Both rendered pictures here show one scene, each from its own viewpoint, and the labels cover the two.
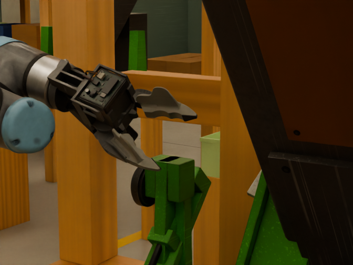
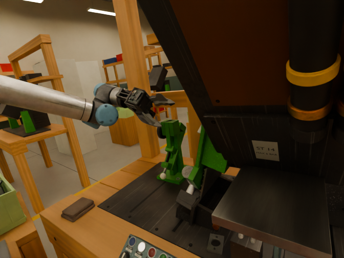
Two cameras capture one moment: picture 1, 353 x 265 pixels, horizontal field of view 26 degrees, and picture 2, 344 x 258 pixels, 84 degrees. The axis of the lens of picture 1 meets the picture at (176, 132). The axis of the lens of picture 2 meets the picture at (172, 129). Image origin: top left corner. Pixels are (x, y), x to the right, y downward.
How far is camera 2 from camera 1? 0.41 m
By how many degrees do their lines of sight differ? 6
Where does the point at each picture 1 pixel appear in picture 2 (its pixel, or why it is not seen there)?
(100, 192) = (151, 133)
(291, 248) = (219, 156)
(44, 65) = (115, 91)
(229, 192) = (193, 129)
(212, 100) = (184, 98)
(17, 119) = (100, 113)
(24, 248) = not seen: hidden behind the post
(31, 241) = not seen: hidden behind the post
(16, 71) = (105, 94)
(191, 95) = (177, 97)
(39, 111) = (110, 108)
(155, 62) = not seen: hidden behind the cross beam
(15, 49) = (105, 86)
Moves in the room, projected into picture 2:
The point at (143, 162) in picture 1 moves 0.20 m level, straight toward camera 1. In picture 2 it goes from (155, 124) to (149, 144)
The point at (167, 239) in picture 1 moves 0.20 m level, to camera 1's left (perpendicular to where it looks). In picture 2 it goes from (171, 150) to (128, 154)
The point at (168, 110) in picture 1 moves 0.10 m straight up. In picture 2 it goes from (164, 102) to (159, 73)
